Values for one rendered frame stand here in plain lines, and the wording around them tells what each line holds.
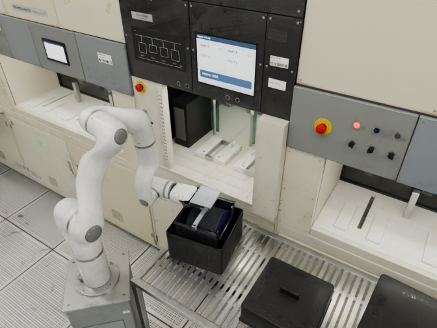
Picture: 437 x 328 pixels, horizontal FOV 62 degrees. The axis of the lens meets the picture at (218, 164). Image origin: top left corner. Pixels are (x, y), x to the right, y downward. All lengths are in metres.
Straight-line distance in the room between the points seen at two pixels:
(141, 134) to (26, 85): 1.88
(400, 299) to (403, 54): 0.82
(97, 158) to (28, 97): 1.95
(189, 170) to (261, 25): 0.99
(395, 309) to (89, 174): 1.17
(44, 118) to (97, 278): 1.53
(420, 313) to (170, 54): 1.41
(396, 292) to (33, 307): 2.17
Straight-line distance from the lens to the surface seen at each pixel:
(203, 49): 1.61
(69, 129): 2.72
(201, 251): 1.65
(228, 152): 2.18
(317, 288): 1.61
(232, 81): 1.57
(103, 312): 1.78
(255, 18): 1.44
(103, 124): 1.33
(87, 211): 1.43
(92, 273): 1.68
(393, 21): 1.31
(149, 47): 1.81
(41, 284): 2.90
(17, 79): 3.19
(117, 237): 3.00
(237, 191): 1.96
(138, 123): 1.44
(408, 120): 1.38
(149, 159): 1.56
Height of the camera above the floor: 2.15
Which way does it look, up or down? 37 degrees down
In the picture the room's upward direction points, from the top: straight up
